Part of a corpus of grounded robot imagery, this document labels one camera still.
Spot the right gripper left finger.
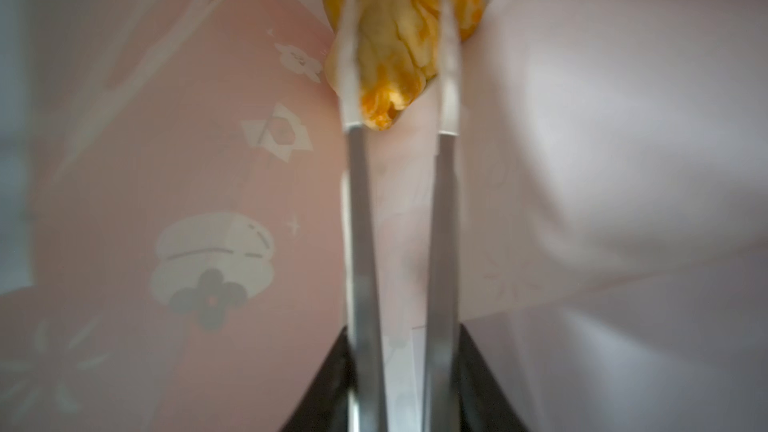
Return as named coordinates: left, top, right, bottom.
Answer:
left=336, top=0, right=387, bottom=431

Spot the fake puff pastry bread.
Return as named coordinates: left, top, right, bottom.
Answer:
left=323, top=0, right=486, bottom=131

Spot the red white paper bag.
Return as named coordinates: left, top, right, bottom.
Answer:
left=1, top=0, right=767, bottom=431

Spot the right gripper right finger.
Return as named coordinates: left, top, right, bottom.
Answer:
left=422, top=0, right=461, bottom=432

